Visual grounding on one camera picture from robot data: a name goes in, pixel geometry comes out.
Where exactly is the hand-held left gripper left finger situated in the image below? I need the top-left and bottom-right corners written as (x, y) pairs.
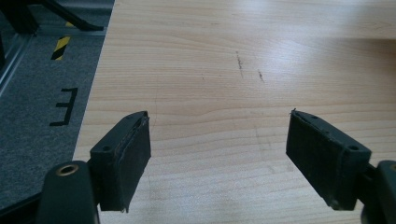
top-left (89, 110), bottom-right (152, 214)

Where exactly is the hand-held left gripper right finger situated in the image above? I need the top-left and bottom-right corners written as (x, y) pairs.
top-left (285, 108), bottom-right (373, 211)

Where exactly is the black floor tape mark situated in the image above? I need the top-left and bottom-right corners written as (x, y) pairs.
top-left (49, 87), bottom-right (78, 127)

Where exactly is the yellow black striped floor tape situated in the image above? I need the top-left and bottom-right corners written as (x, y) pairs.
top-left (50, 21), bottom-right (76, 62)

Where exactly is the black metal stand leg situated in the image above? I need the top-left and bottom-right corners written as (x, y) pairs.
top-left (0, 0), bottom-right (105, 35)

